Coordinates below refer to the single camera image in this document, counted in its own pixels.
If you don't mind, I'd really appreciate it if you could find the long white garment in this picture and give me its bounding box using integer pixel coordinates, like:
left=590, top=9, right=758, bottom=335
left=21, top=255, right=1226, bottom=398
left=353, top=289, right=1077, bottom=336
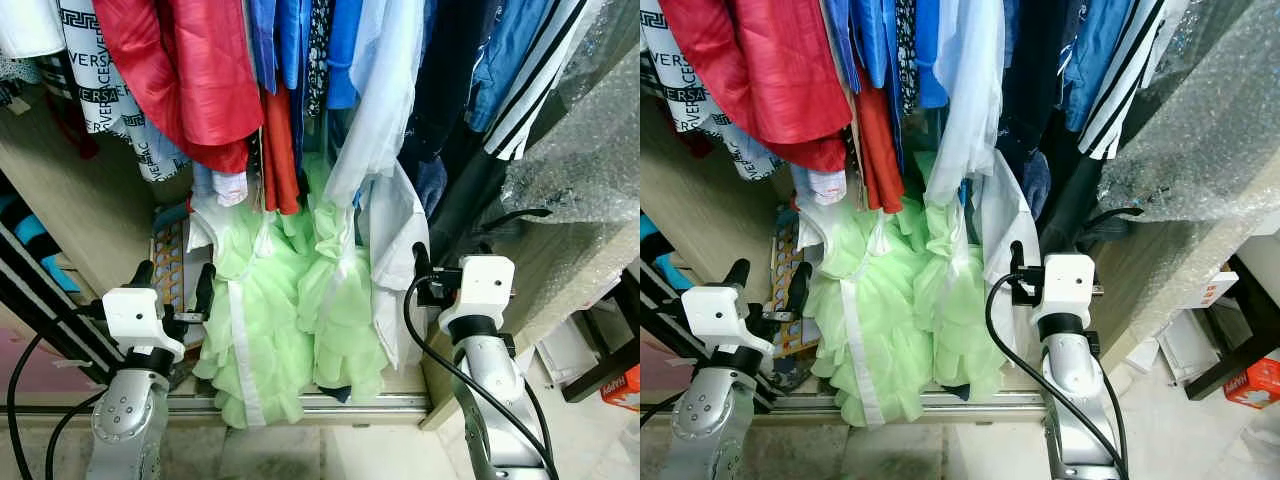
left=965, top=150, right=1043, bottom=363
left=355, top=165, right=433, bottom=369

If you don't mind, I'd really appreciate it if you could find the colourful dotted board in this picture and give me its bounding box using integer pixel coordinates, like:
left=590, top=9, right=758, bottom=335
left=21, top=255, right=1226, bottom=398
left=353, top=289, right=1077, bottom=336
left=770, top=215, right=816, bottom=356
left=150, top=220, right=201, bottom=321

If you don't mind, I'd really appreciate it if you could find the wooden wardrobe back panel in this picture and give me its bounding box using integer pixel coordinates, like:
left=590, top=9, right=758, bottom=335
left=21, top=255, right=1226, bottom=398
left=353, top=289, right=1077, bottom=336
left=0, top=95, right=196, bottom=301
left=640, top=95, right=801, bottom=301

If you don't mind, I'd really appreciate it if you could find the light green ruffled dress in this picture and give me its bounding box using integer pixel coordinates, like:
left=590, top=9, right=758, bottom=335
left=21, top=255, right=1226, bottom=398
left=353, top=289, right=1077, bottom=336
left=795, top=150, right=1006, bottom=429
left=187, top=155, right=391, bottom=429

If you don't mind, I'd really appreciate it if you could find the wooden wardrobe side panel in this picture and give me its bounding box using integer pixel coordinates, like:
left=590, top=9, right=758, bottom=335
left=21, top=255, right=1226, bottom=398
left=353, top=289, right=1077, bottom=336
left=420, top=215, right=641, bottom=431
left=1040, top=210, right=1280, bottom=351

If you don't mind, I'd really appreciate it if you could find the small white pink garment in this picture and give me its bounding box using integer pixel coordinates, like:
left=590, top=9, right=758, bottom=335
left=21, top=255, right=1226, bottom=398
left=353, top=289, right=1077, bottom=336
left=192, top=165, right=249, bottom=208
left=795, top=165, right=851, bottom=208

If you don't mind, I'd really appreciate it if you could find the white box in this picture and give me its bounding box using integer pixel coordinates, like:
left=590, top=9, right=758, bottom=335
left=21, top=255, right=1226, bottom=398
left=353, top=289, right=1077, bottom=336
left=535, top=310, right=606, bottom=386
left=1150, top=308, right=1223, bottom=386

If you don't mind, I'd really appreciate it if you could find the orange-red garment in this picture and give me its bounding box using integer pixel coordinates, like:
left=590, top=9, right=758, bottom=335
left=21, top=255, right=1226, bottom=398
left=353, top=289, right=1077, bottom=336
left=258, top=85, right=301, bottom=216
left=850, top=70, right=906, bottom=214

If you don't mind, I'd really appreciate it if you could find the pale blue sheer garment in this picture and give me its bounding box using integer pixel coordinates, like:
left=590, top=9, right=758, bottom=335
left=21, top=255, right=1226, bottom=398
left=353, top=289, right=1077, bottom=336
left=322, top=0, right=439, bottom=209
left=925, top=0, right=1021, bottom=206

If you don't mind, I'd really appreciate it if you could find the navy garment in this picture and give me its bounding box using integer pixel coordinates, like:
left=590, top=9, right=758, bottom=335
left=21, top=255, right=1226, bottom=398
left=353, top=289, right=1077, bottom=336
left=995, top=0, right=1096, bottom=221
left=395, top=0, right=501, bottom=221

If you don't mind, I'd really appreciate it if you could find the white black lettered garment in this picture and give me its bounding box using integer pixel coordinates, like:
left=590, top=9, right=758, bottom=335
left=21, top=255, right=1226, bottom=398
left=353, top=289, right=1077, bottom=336
left=55, top=0, right=191, bottom=183
left=640, top=0, right=786, bottom=181

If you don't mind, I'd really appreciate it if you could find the black white striped garment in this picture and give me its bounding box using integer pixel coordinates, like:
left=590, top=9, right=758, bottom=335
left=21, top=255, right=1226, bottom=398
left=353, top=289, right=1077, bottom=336
left=483, top=0, right=591, bottom=161
left=1078, top=0, right=1191, bottom=161

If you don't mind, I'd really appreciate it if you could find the bubble wrap sheet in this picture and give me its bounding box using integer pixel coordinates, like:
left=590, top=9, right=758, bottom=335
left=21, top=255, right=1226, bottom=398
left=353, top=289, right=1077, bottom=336
left=500, top=0, right=641, bottom=226
left=1095, top=0, right=1280, bottom=223

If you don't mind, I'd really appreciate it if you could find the red satin garment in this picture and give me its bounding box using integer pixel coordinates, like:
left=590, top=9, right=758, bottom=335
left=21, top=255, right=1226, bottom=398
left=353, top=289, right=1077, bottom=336
left=660, top=0, right=856, bottom=173
left=92, top=0, right=266, bottom=173

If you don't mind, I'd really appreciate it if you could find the blue denim jacket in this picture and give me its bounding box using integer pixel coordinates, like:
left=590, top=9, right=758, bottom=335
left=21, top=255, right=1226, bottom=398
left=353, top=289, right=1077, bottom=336
left=1060, top=0, right=1141, bottom=133
left=465, top=0, right=546, bottom=136

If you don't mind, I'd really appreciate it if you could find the bright blue garment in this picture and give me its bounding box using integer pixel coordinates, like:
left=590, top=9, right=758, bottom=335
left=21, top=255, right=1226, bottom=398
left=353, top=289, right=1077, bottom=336
left=915, top=0, right=951, bottom=109
left=325, top=0, right=363, bottom=111

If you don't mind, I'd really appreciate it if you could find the dark floral print garment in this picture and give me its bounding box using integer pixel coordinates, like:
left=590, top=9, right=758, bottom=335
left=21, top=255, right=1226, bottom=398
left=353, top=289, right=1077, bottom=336
left=305, top=0, right=333, bottom=119
left=893, top=0, right=921, bottom=116

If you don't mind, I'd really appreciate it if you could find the blue shirt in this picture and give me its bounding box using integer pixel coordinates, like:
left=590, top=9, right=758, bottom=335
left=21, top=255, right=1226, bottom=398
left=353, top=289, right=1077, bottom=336
left=245, top=0, right=311, bottom=101
left=825, top=0, right=901, bottom=96

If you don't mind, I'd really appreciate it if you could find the plain white garment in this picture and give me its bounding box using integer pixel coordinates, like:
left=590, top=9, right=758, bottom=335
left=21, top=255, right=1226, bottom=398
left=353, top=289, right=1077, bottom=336
left=0, top=0, right=66, bottom=59

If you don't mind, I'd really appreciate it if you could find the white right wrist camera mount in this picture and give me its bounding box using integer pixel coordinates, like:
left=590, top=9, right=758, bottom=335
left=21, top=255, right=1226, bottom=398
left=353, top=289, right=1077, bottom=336
left=438, top=255, right=516, bottom=336
left=1030, top=253, right=1098, bottom=336

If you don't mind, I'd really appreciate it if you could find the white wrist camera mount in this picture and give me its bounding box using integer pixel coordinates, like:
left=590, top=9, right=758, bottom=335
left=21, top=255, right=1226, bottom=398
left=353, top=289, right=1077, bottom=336
left=438, top=255, right=516, bottom=336
left=682, top=285, right=777, bottom=357
left=103, top=287, right=187, bottom=361
left=1030, top=253, right=1098, bottom=336

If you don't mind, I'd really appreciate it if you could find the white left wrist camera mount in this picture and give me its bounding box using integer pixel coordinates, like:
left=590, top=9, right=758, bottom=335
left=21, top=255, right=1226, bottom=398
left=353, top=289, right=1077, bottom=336
left=682, top=285, right=777, bottom=357
left=103, top=287, right=187, bottom=361

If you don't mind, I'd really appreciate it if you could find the black metal frame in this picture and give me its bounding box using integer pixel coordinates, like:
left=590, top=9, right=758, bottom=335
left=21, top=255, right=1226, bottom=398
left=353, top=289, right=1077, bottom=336
left=640, top=230, right=786, bottom=411
left=0, top=170, right=116, bottom=386

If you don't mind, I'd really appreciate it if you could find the metal wardrobe floor rail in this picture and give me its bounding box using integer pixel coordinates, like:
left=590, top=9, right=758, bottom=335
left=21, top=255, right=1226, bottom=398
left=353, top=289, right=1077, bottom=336
left=760, top=393, right=1041, bottom=413
left=0, top=393, right=431, bottom=416

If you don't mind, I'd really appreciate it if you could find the short black left arm cable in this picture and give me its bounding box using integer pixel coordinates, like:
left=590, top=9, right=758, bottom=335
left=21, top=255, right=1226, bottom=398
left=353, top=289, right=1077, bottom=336
left=640, top=390, right=696, bottom=429
left=43, top=390, right=106, bottom=480

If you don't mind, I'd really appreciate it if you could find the dark table with black frame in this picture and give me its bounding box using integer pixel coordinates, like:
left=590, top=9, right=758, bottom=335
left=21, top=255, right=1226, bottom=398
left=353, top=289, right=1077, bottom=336
left=560, top=268, right=641, bottom=403
left=1185, top=255, right=1280, bottom=401

